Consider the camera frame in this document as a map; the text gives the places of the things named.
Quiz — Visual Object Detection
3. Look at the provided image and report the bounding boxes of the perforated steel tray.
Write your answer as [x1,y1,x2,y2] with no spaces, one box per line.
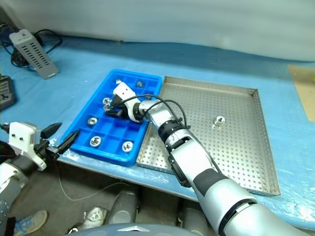
[135,75,282,197]

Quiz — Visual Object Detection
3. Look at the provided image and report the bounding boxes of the black tangled cable bundle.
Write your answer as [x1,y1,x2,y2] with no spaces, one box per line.
[0,23,32,72]

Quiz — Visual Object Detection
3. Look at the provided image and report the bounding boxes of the brown cardboard sheet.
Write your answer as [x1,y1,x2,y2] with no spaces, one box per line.
[287,64,315,121]

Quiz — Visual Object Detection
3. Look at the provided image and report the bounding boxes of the grey blue sneaker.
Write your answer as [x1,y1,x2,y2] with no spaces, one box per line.
[14,210,49,236]

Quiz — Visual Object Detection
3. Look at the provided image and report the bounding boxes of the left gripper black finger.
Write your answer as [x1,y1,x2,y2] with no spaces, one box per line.
[57,129,81,155]
[40,122,63,139]

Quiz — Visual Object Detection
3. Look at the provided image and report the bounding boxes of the thin grey wire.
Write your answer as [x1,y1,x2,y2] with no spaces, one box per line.
[54,157,138,201]

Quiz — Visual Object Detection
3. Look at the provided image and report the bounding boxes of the grey vented power box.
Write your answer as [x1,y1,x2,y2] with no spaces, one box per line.
[9,29,60,80]

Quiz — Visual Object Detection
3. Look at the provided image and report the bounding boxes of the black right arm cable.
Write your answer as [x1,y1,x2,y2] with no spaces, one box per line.
[113,95,191,130]

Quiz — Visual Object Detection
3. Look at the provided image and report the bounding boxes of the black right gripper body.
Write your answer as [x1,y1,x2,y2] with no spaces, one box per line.
[115,96,131,119]

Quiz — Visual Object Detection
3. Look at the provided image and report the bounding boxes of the black looped power cable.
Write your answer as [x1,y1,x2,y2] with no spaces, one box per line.
[33,29,63,54]

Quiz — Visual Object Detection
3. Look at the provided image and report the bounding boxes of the black labelled device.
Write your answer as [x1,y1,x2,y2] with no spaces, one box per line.
[0,74,18,111]

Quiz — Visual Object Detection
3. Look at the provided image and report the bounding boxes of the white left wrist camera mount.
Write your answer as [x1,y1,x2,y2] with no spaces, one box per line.
[8,121,47,172]

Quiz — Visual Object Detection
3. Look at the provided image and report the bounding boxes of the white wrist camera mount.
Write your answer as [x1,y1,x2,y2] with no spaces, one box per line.
[8,121,47,172]
[112,83,143,123]

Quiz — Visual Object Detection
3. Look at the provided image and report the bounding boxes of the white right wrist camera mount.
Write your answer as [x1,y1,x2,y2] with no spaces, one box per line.
[112,83,143,123]

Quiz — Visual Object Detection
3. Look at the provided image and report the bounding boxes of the white grey sneaker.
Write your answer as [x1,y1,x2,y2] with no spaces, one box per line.
[82,206,109,232]

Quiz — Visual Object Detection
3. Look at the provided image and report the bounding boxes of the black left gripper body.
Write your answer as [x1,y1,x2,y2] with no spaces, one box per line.
[36,131,60,160]

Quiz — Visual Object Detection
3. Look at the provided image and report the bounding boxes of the blue compartment tray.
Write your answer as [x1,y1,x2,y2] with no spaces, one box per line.
[60,68,163,168]

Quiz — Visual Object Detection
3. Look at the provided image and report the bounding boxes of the dark grey rounded shape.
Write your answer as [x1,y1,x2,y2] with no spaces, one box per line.
[176,199,210,236]
[108,189,141,226]

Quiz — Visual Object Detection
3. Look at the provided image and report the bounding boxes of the grey blue robot torso shell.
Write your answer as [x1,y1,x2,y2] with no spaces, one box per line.
[73,222,197,236]

